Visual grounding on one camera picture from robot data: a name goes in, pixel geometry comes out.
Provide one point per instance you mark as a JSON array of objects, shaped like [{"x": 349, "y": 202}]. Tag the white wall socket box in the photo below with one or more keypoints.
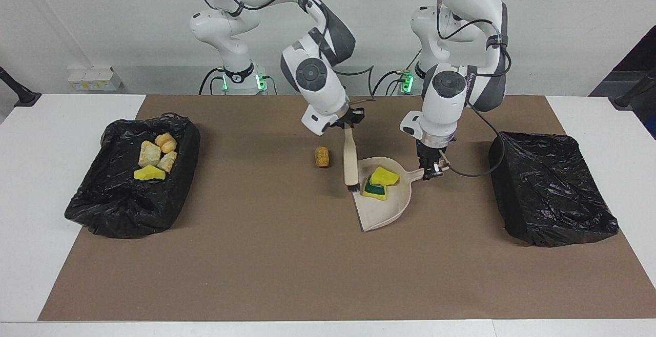
[{"x": 92, "y": 80}]

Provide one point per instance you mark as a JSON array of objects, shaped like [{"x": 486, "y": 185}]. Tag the bin with tight black bag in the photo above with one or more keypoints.
[{"x": 548, "y": 188}]

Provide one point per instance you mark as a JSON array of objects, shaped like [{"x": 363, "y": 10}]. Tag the croissant shaped bread piece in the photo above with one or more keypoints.
[{"x": 166, "y": 143}]

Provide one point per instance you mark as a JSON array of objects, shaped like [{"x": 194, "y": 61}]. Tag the brown table mat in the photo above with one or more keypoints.
[{"x": 256, "y": 275}]

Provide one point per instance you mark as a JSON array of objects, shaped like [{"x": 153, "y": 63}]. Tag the green and yellow sponge piece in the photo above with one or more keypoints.
[{"x": 374, "y": 191}]

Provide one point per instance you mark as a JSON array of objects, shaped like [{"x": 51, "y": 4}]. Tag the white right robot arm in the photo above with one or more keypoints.
[{"x": 312, "y": 78}]

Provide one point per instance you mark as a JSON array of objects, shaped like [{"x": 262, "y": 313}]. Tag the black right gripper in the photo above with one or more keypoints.
[{"x": 344, "y": 121}]

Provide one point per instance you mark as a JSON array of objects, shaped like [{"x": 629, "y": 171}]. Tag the pale bread chunk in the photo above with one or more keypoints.
[
  {"x": 149, "y": 154},
  {"x": 167, "y": 162}
]

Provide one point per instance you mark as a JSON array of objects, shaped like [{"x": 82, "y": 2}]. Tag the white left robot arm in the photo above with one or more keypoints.
[{"x": 446, "y": 101}]

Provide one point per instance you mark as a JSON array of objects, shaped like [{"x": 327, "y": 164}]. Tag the bin with loose black bag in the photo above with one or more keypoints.
[{"x": 102, "y": 209}]

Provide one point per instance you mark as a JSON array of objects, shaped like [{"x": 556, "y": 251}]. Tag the beige plastic dustpan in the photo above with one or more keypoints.
[{"x": 379, "y": 214}]

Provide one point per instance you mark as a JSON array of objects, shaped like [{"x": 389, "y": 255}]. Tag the black stand leg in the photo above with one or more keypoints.
[
  {"x": 630, "y": 96},
  {"x": 23, "y": 96}
]

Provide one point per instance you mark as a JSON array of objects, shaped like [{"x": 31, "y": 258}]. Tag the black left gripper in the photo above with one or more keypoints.
[{"x": 432, "y": 152}]

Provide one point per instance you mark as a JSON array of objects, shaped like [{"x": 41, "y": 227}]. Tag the brown bread piece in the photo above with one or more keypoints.
[{"x": 322, "y": 156}]

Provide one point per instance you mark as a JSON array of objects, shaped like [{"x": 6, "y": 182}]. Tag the beige hand brush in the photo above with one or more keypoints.
[{"x": 350, "y": 158}]

